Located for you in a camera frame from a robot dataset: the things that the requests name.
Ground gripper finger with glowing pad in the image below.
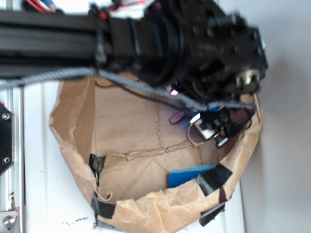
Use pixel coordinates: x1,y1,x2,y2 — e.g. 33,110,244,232
215,109,242,148
190,113,218,140

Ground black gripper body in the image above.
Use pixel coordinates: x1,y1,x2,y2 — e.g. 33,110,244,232
167,0,268,101

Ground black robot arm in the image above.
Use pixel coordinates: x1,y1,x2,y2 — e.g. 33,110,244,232
0,0,268,147

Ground black tape right side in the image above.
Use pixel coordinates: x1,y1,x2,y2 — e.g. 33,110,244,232
195,164,233,196

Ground black tape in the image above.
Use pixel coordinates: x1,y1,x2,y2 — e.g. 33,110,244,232
91,192,117,231
89,154,105,186
199,203,225,227
195,164,233,196

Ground blue sponge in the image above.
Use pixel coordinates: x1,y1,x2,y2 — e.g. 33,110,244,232
168,165,215,188

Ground brown paper bag tray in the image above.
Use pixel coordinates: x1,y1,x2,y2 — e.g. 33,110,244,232
50,77,262,233

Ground black tape front right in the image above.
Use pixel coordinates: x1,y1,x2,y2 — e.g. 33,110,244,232
199,203,225,227

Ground black tape left side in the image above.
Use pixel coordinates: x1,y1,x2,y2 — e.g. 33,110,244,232
89,154,105,186

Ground black tape front left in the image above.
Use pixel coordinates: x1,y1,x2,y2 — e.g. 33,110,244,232
91,192,117,231

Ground thin black cable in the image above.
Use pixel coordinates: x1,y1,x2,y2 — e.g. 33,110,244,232
94,80,256,133

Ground gray braided cable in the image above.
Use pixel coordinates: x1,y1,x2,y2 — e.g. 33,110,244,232
0,67,255,112

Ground red and black wire bundle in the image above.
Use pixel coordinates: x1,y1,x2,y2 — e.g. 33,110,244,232
21,0,156,20

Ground black octagonal mount plate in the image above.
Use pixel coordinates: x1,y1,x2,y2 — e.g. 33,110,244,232
0,102,14,176

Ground aluminium frame rail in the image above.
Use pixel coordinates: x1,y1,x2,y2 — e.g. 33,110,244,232
0,87,26,233

